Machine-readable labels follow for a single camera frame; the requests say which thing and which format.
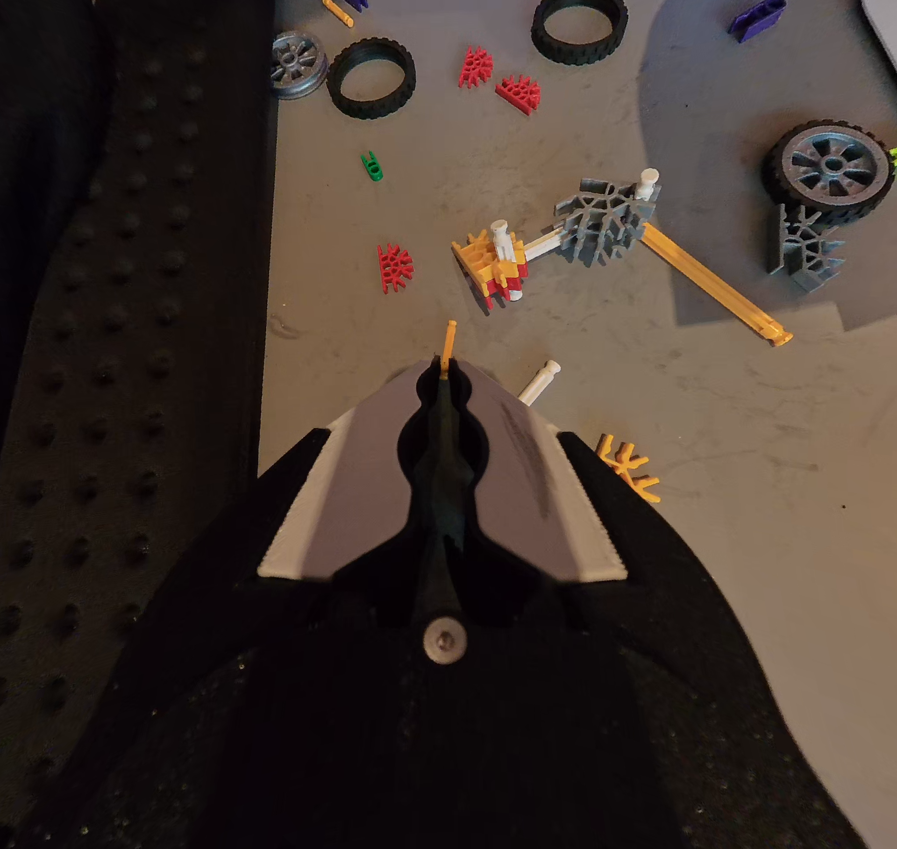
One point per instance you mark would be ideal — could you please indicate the toy wheel with black tyre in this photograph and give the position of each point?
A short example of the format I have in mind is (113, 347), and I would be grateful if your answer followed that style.
(834, 166)

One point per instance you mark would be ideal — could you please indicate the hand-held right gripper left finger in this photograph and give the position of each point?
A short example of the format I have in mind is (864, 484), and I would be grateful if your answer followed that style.
(336, 505)

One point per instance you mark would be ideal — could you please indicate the red ridged connector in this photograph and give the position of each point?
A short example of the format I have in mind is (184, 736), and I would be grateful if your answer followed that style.
(394, 267)

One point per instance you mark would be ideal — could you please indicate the silver wheel hub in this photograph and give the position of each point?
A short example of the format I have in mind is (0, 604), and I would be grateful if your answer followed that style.
(294, 64)

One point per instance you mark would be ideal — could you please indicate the short white rod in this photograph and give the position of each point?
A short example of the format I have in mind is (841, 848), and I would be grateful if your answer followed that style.
(538, 383)
(501, 239)
(543, 246)
(647, 183)

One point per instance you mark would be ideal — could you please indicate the green clip connector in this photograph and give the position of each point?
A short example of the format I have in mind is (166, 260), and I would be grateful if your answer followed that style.
(371, 166)

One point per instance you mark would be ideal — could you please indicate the purple connector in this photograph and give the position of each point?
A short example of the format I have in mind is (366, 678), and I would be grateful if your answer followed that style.
(757, 18)

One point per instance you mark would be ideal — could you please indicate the yellow half-round connector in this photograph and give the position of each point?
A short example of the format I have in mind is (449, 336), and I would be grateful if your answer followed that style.
(627, 467)

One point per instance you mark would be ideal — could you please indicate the red toothed connector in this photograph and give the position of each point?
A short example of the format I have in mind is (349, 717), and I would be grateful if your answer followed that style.
(476, 67)
(518, 94)

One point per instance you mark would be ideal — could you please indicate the long yellow rod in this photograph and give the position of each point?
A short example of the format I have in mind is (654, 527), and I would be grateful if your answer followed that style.
(715, 285)

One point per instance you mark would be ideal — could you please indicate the red plastic connector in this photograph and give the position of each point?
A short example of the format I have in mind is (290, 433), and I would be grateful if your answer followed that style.
(504, 290)

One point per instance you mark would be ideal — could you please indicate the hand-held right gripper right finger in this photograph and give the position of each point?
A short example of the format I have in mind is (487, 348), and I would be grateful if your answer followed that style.
(546, 505)

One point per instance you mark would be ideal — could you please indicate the orange plastic connector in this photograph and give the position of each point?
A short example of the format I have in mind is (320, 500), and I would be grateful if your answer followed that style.
(480, 253)

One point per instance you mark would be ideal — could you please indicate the black rubber tyre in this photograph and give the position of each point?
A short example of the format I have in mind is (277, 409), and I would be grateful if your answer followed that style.
(336, 85)
(543, 36)

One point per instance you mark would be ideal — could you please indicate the short yellow rod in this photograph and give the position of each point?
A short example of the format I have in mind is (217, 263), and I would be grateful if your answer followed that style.
(336, 11)
(448, 344)

